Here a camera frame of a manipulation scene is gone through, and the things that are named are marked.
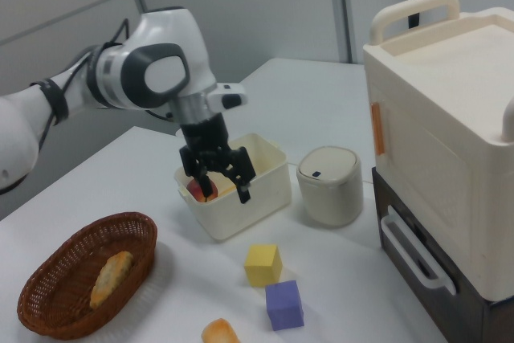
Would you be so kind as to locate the brown wicker basket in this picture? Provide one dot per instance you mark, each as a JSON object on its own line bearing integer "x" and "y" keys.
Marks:
{"x": 60, "y": 287}

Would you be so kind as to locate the orange label strip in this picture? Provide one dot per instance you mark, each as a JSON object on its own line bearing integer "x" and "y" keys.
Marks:
{"x": 378, "y": 128}

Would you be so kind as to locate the long ridged bread loaf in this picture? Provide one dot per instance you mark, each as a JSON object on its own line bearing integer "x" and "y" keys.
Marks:
{"x": 110, "y": 278}

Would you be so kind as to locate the small cream lidded bin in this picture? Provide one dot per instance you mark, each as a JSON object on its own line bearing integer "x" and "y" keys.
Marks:
{"x": 331, "y": 190}

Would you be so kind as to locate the toasted bread roll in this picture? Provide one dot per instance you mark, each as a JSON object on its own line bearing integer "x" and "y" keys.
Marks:
{"x": 220, "y": 331}

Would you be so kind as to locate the large cream appliance box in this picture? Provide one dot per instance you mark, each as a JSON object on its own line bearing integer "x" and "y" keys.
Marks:
{"x": 441, "y": 138}

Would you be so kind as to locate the red apple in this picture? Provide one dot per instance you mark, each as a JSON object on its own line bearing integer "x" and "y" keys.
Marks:
{"x": 197, "y": 190}

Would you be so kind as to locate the cream plastic rectangular container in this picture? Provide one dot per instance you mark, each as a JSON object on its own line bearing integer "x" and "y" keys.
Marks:
{"x": 249, "y": 198}

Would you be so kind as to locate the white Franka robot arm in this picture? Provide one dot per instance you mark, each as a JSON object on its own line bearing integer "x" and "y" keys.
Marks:
{"x": 160, "y": 46}

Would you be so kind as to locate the purple foam cube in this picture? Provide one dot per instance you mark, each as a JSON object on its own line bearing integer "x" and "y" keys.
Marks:
{"x": 284, "y": 306}

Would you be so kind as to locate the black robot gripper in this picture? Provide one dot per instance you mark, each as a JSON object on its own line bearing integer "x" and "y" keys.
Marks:
{"x": 205, "y": 134}

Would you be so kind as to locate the dark brown drawer base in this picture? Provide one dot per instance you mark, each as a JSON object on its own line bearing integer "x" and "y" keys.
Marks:
{"x": 462, "y": 319}

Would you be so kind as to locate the yellow foam cube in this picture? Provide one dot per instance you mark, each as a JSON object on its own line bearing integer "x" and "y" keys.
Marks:
{"x": 263, "y": 266}

